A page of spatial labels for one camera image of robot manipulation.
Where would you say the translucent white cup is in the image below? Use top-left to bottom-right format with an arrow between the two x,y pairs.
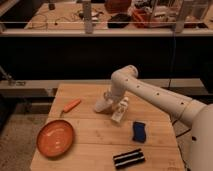
94,98 -> 112,113

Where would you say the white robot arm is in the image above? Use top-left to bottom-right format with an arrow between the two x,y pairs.
104,65 -> 213,171

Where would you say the white tube bottle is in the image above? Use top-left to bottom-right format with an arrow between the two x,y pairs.
111,97 -> 129,123

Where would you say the blue sponge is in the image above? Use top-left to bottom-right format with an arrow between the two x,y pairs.
133,122 -> 146,143

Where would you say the black white striped block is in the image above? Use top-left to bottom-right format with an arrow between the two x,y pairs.
113,149 -> 145,169

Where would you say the orange plate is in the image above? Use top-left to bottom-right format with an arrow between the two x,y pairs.
36,120 -> 75,158

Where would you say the black bowl on bench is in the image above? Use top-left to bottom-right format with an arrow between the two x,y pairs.
107,13 -> 131,28

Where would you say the orange container on bench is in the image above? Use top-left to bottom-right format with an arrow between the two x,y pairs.
105,0 -> 131,13

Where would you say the red tray on bench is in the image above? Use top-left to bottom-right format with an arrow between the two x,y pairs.
132,9 -> 175,28

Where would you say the orange handled knife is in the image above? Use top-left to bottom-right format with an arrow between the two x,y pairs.
60,99 -> 81,117

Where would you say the black floor cable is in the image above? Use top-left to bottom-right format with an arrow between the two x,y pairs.
171,119 -> 189,171

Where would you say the grey metal post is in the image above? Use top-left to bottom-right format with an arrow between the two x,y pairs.
82,0 -> 93,34

